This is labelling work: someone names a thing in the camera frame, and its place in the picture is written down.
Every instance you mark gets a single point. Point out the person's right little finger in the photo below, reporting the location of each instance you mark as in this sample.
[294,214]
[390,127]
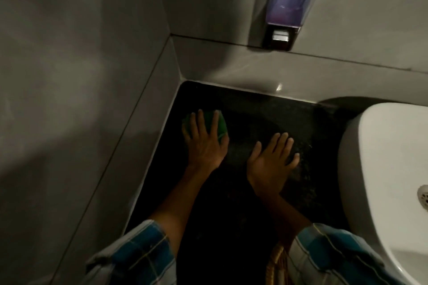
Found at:
[294,160]

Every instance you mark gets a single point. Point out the plaid right shirt sleeve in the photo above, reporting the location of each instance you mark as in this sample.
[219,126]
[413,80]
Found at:
[331,258]

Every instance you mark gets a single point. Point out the plaid left shirt sleeve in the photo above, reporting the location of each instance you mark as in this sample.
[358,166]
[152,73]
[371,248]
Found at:
[137,258]

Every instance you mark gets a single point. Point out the person's right thumb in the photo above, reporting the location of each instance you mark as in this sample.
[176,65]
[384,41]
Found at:
[256,151]

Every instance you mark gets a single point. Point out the metal sink drain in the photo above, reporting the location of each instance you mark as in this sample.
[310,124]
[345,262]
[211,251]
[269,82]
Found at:
[423,197]

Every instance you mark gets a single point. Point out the person's right hand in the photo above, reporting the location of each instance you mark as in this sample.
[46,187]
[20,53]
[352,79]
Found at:
[269,168]

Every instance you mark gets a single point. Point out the person's right forearm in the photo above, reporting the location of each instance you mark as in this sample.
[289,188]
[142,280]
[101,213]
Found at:
[281,209]

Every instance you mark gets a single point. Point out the green scrub pad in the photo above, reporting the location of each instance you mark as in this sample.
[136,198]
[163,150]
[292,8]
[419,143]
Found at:
[222,126]

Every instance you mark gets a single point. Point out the woven wicker basket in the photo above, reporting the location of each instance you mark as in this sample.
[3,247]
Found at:
[277,268]

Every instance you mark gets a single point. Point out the person's left forearm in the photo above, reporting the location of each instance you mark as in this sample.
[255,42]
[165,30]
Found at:
[180,201]

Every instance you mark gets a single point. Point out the person's left hand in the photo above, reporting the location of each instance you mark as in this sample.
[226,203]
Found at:
[204,149]

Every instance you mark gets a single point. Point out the person's left thumb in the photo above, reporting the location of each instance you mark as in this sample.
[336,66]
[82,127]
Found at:
[225,143]

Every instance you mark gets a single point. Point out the person's right middle finger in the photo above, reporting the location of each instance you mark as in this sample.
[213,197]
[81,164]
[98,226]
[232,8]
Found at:
[282,143]

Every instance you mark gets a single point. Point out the person's left little finger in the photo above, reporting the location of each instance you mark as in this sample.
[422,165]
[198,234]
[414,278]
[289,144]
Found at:
[185,129]

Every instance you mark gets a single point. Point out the white ceramic sink basin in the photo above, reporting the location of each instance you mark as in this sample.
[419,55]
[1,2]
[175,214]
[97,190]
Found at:
[381,168]

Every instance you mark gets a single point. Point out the person's left middle finger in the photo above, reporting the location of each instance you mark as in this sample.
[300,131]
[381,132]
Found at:
[201,121]

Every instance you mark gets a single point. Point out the plaid shirt sleeve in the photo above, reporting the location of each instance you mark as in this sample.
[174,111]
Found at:
[137,258]
[331,258]

